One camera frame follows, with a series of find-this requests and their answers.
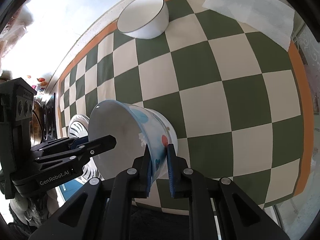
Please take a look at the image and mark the white bowl with dark rim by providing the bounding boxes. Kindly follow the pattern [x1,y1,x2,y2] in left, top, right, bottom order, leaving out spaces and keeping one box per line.
[117,0,169,40]

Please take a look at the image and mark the black gas stove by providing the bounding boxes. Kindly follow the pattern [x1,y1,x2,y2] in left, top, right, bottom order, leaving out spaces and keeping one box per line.
[42,92,60,142]

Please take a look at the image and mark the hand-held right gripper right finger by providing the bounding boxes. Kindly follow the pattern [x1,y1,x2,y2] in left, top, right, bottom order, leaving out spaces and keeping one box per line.
[167,144,290,240]

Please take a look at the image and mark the colourful wall decorations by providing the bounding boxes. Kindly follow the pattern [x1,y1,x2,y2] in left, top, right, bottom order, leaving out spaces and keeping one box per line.
[27,74,48,91]

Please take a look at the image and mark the dark wok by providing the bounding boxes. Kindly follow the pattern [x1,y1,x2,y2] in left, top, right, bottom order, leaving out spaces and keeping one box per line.
[32,100,43,142]

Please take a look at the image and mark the white plate with black stripes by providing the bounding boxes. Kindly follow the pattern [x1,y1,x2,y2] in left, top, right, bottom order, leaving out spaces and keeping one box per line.
[67,114,102,183]

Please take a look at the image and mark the white paper towel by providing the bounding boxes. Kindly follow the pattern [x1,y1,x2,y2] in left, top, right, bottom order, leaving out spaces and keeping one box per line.
[202,0,295,52]

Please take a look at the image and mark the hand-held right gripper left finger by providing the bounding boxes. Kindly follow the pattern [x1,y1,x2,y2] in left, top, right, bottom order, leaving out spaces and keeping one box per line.
[29,146,153,240]

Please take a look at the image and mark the white bowl with coloured dots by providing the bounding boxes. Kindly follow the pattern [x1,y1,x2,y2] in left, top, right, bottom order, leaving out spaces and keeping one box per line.
[88,100,178,183]

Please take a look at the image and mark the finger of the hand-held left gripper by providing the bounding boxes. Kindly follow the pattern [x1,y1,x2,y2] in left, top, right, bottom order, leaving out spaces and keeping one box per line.
[35,134,117,171]
[30,136,89,156]

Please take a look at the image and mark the green checkered tablecloth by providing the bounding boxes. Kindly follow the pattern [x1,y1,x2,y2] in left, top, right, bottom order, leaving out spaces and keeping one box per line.
[58,0,314,215]

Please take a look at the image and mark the blue base cabinet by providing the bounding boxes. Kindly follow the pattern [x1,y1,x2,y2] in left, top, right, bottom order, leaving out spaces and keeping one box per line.
[60,181,84,202]

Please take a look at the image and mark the person's left forearm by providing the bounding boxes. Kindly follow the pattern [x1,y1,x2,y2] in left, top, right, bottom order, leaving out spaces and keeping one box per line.
[7,187,63,233]

